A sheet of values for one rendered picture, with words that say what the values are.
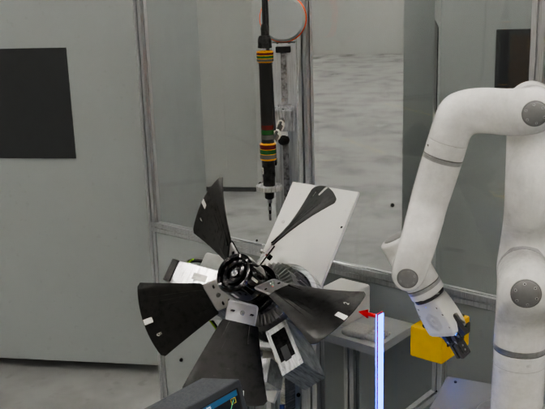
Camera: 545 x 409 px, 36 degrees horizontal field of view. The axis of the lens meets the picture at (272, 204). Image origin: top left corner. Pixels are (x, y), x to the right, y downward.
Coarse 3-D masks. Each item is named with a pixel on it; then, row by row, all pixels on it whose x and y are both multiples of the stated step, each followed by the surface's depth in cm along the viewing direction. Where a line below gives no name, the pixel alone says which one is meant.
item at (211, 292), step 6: (210, 282) 239; (216, 282) 238; (204, 288) 240; (210, 288) 239; (216, 288) 239; (210, 294) 240; (216, 294) 240; (222, 294) 239; (216, 300) 240; (222, 300) 240; (216, 306) 241; (222, 306) 240
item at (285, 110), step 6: (276, 108) 281; (282, 108) 281; (288, 108) 281; (276, 114) 276; (282, 114) 276; (288, 114) 276; (294, 114) 284; (276, 120) 277; (288, 120) 276; (294, 120) 284; (276, 126) 277; (288, 126) 277; (294, 126) 284
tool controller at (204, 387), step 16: (192, 384) 166; (208, 384) 163; (224, 384) 160; (240, 384) 162; (160, 400) 160; (176, 400) 157; (192, 400) 155; (208, 400) 155; (224, 400) 158; (240, 400) 161
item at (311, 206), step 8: (312, 192) 245; (328, 192) 233; (312, 200) 237; (320, 200) 232; (328, 200) 229; (304, 208) 238; (312, 208) 232; (320, 208) 228; (296, 216) 237; (304, 216) 231; (296, 224) 231; (288, 232) 230
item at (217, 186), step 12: (216, 180) 254; (216, 192) 252; (216, 204) 251; (204, 216) 257; (216, 216) 250; (204, 228) 258; (216, 228) 250; (228, 228) 243; (204, 240) 259; (216, 240) 252; (228, 240) 243; (228, 252) 244
